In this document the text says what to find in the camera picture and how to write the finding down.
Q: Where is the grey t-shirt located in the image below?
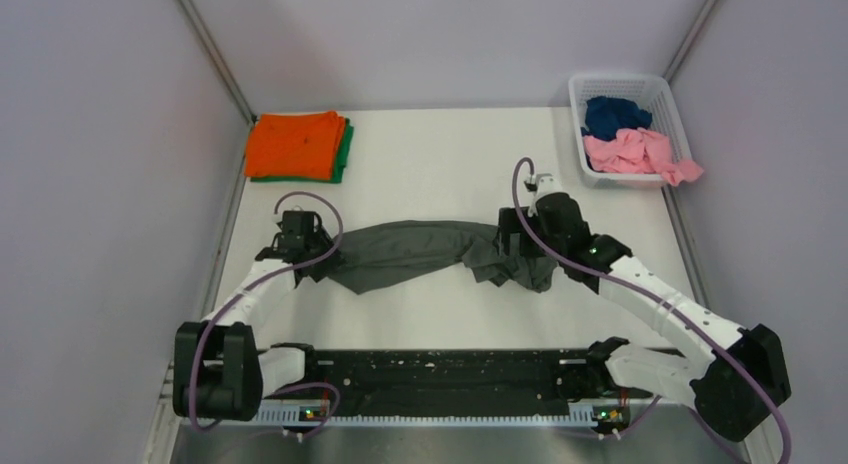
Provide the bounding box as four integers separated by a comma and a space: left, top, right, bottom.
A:
327, 220, 557, 295

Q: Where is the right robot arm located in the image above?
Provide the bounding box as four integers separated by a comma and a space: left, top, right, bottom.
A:
497, 192, 792, 442

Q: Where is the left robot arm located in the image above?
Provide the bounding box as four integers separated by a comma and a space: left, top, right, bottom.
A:
172, 210, 340, 422

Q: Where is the folded orange t-shirt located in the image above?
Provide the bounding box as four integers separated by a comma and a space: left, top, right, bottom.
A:
244, 111, 348, 181

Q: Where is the folded green t-shirt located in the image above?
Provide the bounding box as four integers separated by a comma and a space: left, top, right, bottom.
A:
249, 118, 355, 184

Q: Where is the navy blue t-shirt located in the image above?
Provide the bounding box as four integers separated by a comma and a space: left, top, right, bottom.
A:
581, 96, 653, 142

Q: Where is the pink t-shirt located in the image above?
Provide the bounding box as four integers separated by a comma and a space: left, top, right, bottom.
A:
583, 128, 704, 186

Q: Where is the white plastic basket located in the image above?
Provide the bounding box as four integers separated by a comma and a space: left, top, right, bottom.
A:
568, 73, 692, 189

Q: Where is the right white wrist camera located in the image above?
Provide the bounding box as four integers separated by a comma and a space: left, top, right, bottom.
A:
523, 173, 564, 200

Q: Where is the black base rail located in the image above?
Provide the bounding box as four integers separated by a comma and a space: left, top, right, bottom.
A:
258, 348, 654, 423

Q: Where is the white slotted cable duct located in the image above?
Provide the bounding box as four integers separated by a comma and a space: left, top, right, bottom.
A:
245, 405, 623, 428

